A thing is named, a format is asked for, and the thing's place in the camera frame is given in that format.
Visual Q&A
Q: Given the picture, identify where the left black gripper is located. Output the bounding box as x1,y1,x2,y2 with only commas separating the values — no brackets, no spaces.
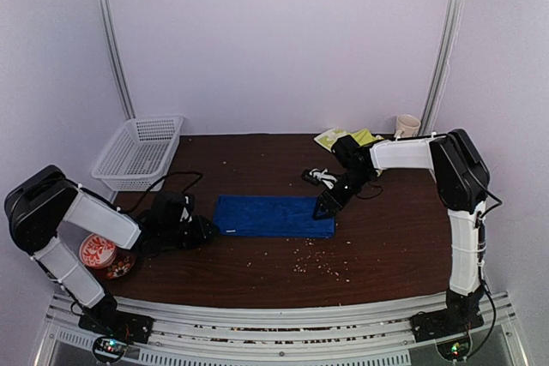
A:
160,214,220,251

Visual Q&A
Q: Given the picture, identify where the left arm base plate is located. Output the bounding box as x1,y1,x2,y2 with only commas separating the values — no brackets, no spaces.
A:
78,309,154,344

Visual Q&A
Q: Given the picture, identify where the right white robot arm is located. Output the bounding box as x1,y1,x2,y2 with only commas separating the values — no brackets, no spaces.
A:
313,129,490,337

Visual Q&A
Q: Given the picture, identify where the red white patterned bowl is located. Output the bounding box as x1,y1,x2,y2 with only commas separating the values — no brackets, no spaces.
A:
79,234,117,269

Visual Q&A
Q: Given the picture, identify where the dark red floral bowl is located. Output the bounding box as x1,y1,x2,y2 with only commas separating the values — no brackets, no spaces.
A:
91,249,137,280

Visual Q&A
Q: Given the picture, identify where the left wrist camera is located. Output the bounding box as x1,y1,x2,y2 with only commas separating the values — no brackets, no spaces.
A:
179,194,196,222

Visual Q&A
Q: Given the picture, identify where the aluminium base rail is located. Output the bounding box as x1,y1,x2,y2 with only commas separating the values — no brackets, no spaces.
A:
31,292,533,365

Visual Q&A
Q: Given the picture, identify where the left black cable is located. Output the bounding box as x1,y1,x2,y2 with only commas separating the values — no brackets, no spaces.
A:
124,171,203,217

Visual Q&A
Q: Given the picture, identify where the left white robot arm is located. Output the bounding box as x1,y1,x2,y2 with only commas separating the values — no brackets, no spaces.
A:
4,165,219,335

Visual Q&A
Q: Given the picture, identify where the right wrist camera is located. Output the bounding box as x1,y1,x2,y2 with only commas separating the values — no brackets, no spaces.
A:
301,168,339,189

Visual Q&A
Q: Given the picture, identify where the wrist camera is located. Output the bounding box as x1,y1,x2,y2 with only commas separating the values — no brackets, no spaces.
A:
301,168,339,189
179,194,196,222

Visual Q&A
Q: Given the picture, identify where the left aluminium frame post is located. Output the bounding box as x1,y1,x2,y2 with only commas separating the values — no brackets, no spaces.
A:
97,0,136,120

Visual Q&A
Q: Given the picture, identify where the black cable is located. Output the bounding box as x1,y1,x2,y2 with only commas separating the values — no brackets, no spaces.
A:
355,181,505,357
124,171,203,217

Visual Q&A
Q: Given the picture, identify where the cream ceramic mug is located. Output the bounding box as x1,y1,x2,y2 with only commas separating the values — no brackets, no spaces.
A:
394,114,421,139

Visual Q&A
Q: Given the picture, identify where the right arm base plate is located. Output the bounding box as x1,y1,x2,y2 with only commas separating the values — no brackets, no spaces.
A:
409,309,484,343

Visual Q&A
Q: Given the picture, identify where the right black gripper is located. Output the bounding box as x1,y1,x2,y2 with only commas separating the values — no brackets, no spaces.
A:
313,167,375,219

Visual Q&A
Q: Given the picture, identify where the right aluminium frame post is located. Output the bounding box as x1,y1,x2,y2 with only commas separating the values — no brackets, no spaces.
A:
419,0,463,135

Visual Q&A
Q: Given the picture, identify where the right black cable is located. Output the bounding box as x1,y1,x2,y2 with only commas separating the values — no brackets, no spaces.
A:
355,181,505,357

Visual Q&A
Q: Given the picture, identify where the aluminium frame post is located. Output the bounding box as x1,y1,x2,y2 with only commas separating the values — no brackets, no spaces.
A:
97,0,136,120
419,0,463,135

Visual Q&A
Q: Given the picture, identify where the blue towel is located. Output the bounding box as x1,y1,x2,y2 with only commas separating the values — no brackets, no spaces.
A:
214,195,335,238

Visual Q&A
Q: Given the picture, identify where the white plastic basket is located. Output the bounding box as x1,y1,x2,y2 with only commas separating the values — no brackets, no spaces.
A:
91,116,184,192

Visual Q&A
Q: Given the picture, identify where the yellow green patterned towel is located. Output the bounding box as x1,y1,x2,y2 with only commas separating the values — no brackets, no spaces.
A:
313,128,383,152

